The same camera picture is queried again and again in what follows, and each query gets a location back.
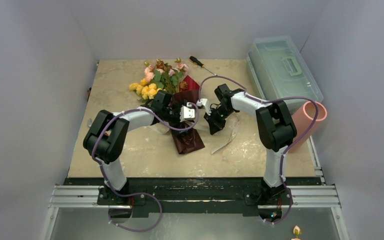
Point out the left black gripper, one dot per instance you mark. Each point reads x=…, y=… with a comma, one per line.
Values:
x=177, y=108

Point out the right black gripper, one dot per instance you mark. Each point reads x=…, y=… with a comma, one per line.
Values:
x=216, y=115

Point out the cream ribbon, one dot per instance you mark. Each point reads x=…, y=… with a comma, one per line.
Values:
x=220, y=139

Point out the flower bouquet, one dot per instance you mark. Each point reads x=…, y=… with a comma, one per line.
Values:
x=183, y=89

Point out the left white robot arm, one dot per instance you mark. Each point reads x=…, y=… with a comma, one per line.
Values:
x=106, y=136

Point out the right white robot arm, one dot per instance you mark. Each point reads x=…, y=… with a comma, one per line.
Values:
x=275, y=126

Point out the yellow black screwdriver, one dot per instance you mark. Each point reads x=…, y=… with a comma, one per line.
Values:
x=200, y=64

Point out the clear plastic storage box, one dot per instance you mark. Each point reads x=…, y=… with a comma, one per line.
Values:
x=277, y=70

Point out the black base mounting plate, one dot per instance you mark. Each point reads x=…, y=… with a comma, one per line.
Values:
x=214, y=195

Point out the small pink flower bud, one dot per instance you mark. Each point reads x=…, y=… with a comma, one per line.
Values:
x=297, y=232

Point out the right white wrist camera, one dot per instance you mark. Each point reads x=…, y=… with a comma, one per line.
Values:
x=204, y=103

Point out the adjustable wrench with red handle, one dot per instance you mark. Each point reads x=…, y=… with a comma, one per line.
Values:
x=89, y=122

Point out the aluminium rail frame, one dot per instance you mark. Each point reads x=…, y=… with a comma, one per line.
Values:
x=327, y=199

